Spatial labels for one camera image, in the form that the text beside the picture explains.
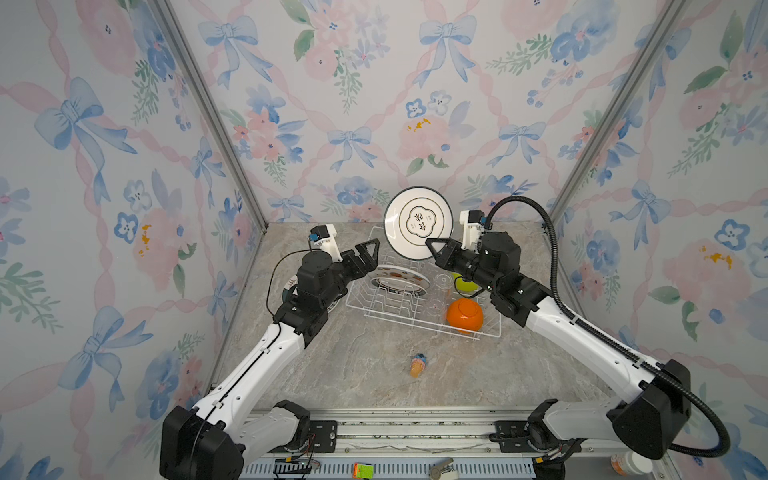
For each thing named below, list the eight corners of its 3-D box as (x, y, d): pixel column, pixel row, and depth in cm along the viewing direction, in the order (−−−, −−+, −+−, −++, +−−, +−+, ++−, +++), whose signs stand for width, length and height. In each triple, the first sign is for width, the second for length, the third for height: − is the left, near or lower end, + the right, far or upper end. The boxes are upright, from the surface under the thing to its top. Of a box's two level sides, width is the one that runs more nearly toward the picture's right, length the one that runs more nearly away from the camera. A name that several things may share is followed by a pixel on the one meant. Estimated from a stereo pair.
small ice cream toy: (406, 373, 86) (407, 369, 84) (416, 355, 89) (416, 350, 87) (418, 380, 85) (419, 376, 82) (427, 361, 88) (429, 357, 86)
